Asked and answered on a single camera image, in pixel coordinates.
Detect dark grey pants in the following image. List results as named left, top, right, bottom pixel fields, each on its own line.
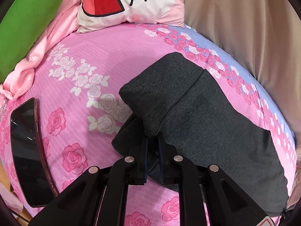
left=112, top=53, right=288, bottom=217

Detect black smartphone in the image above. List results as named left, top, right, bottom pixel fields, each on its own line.
left=10, top=98, right=58, bottom=208

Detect pink floral bed sheet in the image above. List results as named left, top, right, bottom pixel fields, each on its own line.
left=1, top=24, right=297, bottom=216

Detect pink satin cloth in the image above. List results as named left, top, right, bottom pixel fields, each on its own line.
left=1, top=0, right=81, bottom=100

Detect beige fabric curtain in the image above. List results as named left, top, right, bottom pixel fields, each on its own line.
left=185, top=0, right=300, bottom=140

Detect white cartoon bunny pillow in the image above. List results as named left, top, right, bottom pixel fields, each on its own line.
left=77, top=0, right=185, bottom=33

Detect green pillow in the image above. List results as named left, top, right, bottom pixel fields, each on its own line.
left=1, top=0, right=63, bottom=83

